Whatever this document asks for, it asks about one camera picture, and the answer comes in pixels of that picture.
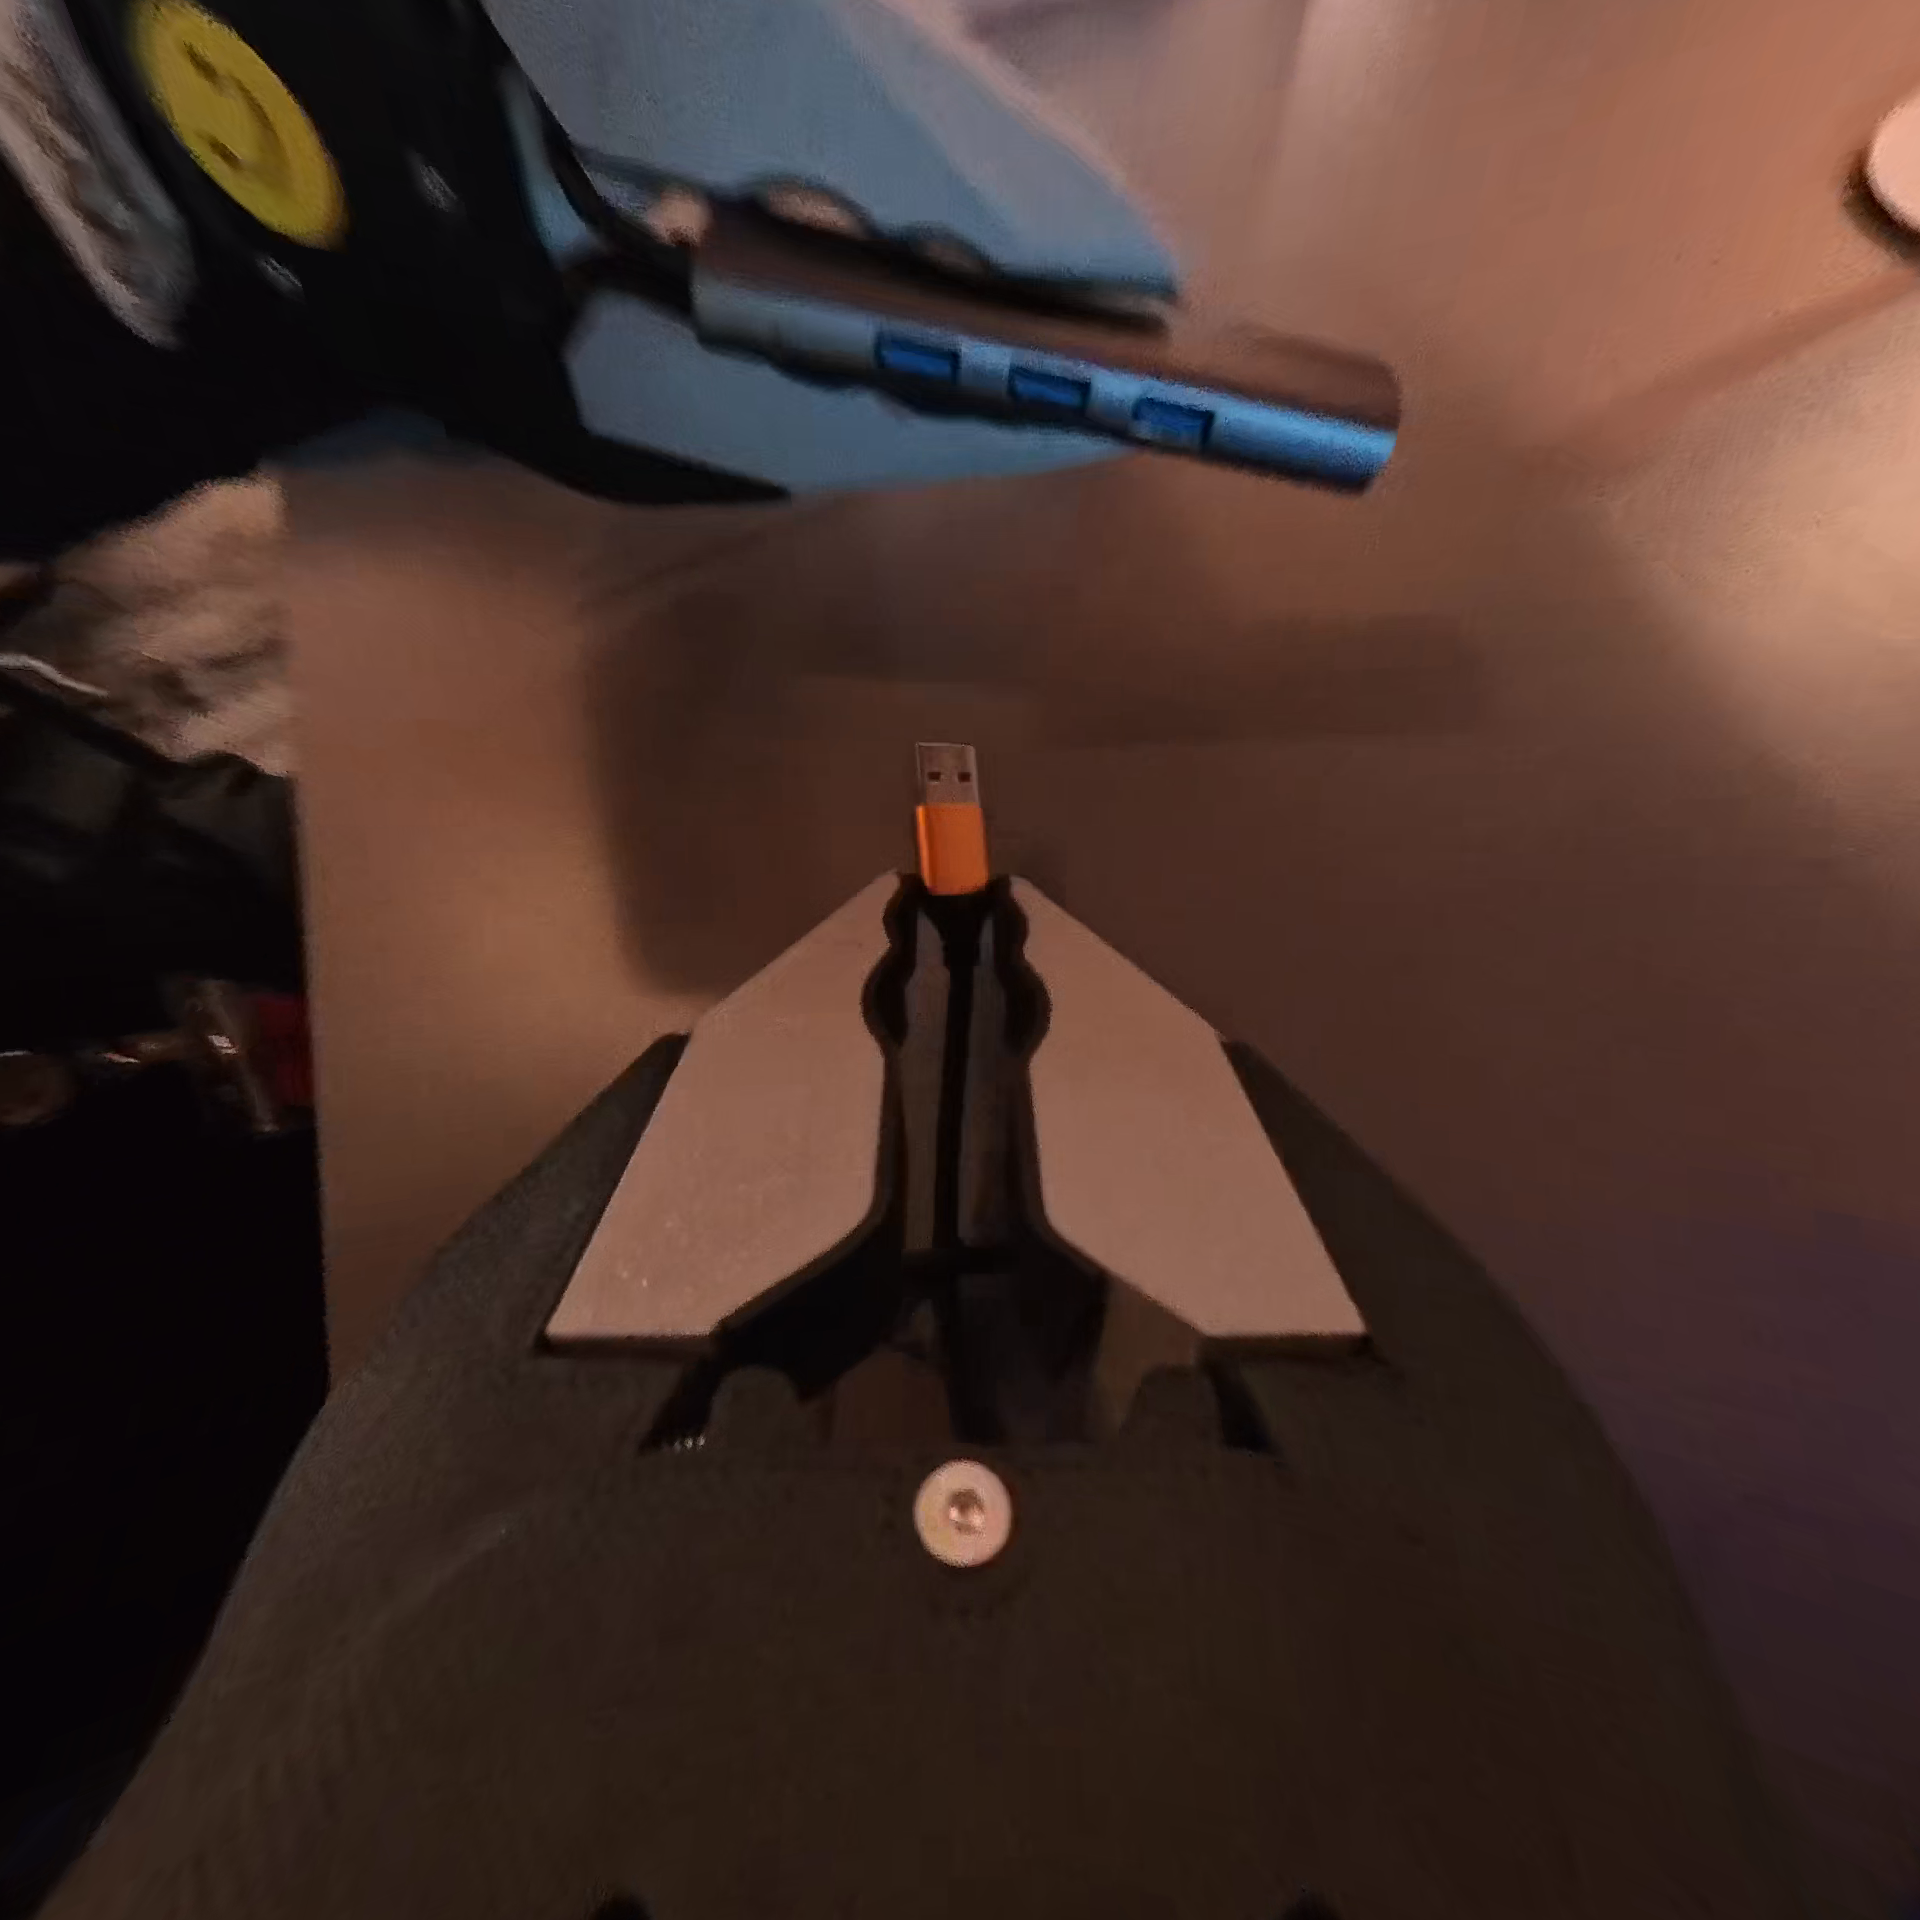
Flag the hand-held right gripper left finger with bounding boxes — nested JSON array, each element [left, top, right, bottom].
[[547, 873, 921, 1404]]

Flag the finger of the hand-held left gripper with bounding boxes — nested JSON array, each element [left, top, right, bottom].
[[562, 289, 1146, 497], [481, 0, 1183, 326]]

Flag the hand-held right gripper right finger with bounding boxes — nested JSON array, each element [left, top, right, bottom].
[[993, 877, 1368, 1389]]

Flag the black cable with orange plugs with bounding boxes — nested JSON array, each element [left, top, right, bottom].
[[907, 739, 999, 1449]]

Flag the dark grey usb hub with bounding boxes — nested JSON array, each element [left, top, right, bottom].
[[682, 195, 1404, 497]]

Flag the white clipboard stand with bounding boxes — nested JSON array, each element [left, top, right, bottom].
[[1857, 86, 1920, 245]]

